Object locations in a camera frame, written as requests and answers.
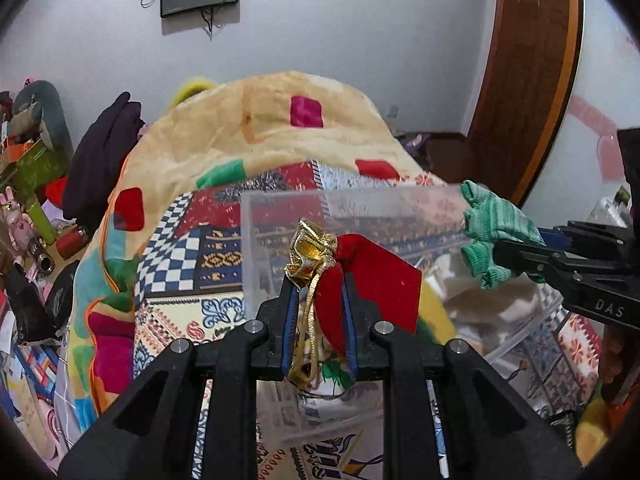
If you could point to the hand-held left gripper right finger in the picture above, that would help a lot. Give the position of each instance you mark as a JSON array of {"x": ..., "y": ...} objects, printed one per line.
[{"x": 351, "y": 330}]

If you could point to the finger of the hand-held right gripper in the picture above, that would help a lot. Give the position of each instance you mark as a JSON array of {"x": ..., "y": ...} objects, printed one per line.
[
  {"x": 590, "y": 240},
  {"x": 525, "y": 260}
]

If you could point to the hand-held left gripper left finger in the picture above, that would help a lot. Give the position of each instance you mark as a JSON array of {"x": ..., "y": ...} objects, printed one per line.
[{"x": 287, "y": 322}]

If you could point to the green knit sock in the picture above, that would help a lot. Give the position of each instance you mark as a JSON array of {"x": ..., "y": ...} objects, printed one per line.
[{"x": 492, "y": 220}]

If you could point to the red velvet pouch gold top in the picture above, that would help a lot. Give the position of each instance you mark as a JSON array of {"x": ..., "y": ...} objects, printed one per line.
[{"x": 380, "y": 280}]

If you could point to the clear plastic storage box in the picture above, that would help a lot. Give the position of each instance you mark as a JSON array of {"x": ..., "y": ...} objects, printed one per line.
[{"x": 280, "y": 210}]

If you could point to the white and brown soft cloth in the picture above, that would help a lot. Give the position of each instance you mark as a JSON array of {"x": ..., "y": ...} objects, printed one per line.
[{"x": 490, "y": 305}]

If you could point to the yellow soft toy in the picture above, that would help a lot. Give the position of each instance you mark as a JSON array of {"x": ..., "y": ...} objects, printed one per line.
[{"x": 435, "y": 315}]

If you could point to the person's right hand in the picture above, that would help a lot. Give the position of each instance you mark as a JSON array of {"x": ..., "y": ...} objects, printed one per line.
[{"x": 615, "y": 365}]

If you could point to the patterned bed sheet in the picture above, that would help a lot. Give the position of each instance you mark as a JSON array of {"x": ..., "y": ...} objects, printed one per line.
[{"x": 210, "y": 255}]

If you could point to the dark brown low cabinet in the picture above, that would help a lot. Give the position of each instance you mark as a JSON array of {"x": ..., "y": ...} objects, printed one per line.
[{"x": 440, "y": 155}]

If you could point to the yellow plush toy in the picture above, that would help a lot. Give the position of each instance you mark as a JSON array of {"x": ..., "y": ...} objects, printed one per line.
[{"x": 592, "y": 430}]

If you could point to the brown wooden door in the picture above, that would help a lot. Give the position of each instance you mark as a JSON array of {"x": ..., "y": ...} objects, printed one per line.
[{"x": 530, "y": 60}]

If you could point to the cream blanket with coloured squares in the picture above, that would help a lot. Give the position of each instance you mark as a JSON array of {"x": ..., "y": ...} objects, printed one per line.
[{"x": 250, "y": 125}]

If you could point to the red can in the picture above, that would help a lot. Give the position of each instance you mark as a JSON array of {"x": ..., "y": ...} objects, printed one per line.
[{"x": 71, "y": 242}]

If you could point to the dark purple cloth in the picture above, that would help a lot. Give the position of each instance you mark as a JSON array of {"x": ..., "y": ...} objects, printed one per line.
[{"x": 100, "y": 160}]

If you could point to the yellow-green fuzzy plush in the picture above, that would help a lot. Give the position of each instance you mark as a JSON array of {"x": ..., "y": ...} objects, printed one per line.
[{"x": 192, "y": 89}]

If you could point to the black flashlight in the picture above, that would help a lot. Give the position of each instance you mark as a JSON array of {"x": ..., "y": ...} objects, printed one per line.
[{"x": 41, "y": 256}]

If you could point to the black plastic bag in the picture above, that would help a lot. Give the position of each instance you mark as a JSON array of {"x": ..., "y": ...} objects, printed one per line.
[{"x": 30, "y": 305}]

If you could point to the green bottle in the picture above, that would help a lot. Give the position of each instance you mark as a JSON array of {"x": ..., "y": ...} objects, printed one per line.
[{"x": 42, "y": 220}]

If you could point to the pink bunny figure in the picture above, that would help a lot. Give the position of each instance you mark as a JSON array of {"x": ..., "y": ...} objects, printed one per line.
[{"x": 15, "y": 220}]

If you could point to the green cardboard box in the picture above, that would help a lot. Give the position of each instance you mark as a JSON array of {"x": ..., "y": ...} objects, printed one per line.
[{"x": 35, "y": 165}]

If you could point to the grey plush toy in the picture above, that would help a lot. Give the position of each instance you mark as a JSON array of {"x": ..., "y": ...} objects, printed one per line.
[{"x": 47, "y": 105}]

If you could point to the pink wall sticker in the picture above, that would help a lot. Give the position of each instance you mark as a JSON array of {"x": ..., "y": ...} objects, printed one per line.
[{"x": 597, "y": 120}]

